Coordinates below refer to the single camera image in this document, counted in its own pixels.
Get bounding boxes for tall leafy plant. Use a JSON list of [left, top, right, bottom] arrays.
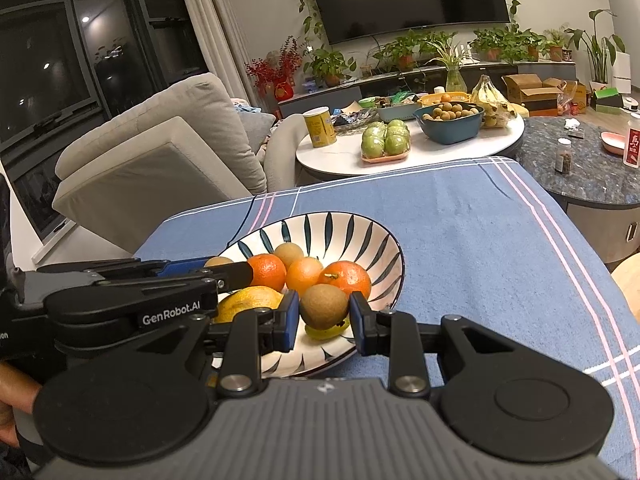
[[565, 8, 627, 93]]

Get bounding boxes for potted green plant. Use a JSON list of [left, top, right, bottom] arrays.
[[470, 27, 508, 64], [544, 27, 571, 63], [303, 44, 357, 88], [501, 27, 547, 64], [372, 30, 426, 72]]

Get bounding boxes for dark marble round table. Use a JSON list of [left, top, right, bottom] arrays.
[[515, 116, 640, 267]]

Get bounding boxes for glass vase with plant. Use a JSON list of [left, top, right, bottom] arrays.
[[425, 35, 473, 93]]

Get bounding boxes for person's left hand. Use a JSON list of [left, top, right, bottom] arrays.
[[0, 361, 45, 447]]

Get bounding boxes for orange basket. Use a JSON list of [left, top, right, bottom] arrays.
[[418, 91, 473, 109]]

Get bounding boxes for dark blue bowl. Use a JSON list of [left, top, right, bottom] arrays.
[[414, 101, 485, 146]]

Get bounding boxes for snack bags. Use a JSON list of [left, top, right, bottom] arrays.
[[331, 105, 381, 136]]

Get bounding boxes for pink fruit tray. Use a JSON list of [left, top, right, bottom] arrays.
[[360, 151, 414, 166]]

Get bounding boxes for beige sofa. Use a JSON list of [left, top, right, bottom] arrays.
[[52, 72, 307, 257]]

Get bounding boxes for pink dish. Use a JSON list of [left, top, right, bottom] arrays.
[[599, 131, 627, 155]]

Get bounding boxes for white curtain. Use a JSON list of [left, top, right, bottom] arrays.
[[172, 0, 257, 107]]

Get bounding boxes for yellow can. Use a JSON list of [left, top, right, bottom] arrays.
[[303, 106, 337, 149]]

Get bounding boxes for small spice jar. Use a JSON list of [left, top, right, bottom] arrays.
[[554, 137, 573, 175]]

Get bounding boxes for large mandarin orange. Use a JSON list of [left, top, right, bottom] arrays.
[[318, 261, 373, 302]]

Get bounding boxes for blue striped tablecloth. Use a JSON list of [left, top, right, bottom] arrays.
[[132, 156, 640, 480]]

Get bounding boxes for striped ceramic bowl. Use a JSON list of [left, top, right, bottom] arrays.
[[214, 211, 406, 379]]

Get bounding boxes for bunch of bananas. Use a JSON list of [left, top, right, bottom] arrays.
[[470, 74, 527, 129]]

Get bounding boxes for pile of longans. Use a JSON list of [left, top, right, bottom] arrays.
[[422, 102, 478, 122]]

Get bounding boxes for white round coffee table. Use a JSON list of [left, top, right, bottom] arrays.
[[295, 109, 526, 182]]

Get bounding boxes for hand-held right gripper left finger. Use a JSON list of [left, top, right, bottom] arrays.
[[131, 289, 301, 401]]

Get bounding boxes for large yellow citrus fruit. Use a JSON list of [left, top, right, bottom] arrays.
[[213, 286, 284, 325]]

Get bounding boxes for television cabinet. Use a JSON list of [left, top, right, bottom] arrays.
[[276, 59, 577, 120]]

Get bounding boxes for white tall appliance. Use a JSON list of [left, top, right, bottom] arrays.
[[612, 51, 634, 96]]

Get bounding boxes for cardboard boxes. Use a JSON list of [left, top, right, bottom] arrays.
[[501, 73, 589, 117]]

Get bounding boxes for green box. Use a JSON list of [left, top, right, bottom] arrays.
[[590, 87, 627, 110]]

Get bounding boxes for large brown round fruit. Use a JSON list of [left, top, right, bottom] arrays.
[[300, 284, 350, 330]]

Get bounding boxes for white bottle red label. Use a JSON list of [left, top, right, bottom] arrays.
[[622, 112, 640, 169]]

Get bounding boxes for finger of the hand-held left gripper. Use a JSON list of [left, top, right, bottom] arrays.
[[36, 256, 221, 281], [42, 261, 255, 334]]

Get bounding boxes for red berry plant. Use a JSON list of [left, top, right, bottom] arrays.
[[244, 36, 302, 102]]

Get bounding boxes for dark window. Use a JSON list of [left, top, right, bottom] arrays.
[[0, 0, 211, 243]]

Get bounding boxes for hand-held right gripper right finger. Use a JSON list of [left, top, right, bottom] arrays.
[[348, 291, 527, 402]]

